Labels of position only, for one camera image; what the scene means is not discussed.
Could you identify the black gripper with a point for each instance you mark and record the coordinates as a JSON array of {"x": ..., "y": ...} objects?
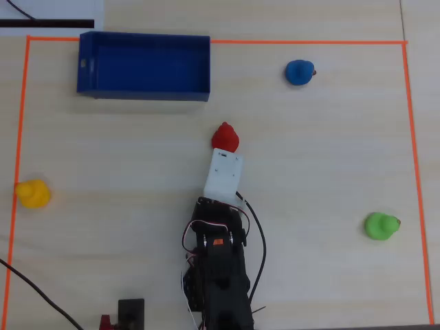
[{"x": 210, "y": 205}]

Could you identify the yellow rubber duck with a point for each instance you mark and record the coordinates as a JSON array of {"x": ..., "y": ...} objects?
[{"x": 33, "y": 194}]

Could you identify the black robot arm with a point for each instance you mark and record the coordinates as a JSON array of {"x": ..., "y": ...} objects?
[{"x": 223, "y": 282}]

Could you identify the red rubber duck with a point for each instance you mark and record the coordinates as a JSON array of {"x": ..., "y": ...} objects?
[{"x": 225, "y": 137}]

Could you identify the blue plastic box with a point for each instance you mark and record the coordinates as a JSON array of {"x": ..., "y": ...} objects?
[{"x": 144, "y": 68}]

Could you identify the green rubber duck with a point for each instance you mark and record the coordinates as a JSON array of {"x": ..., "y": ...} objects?
[{"x": 379, "y": 227}]

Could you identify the blue rubber duck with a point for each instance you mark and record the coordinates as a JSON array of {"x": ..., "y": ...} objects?
[{"x": 298, "y": 72}]

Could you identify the red clamp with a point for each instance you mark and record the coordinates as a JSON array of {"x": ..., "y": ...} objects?
[{"x": 107, "y": 323}]

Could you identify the orange tape strip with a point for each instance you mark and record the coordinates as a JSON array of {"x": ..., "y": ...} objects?
[
  {"x": 416, "y": 172},
  {"x": 19, "y": 137},
  {"x": 309, "y": 42}
]

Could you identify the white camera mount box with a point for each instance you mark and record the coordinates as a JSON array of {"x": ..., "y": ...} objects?
[{"x": 224, "y": 175}]

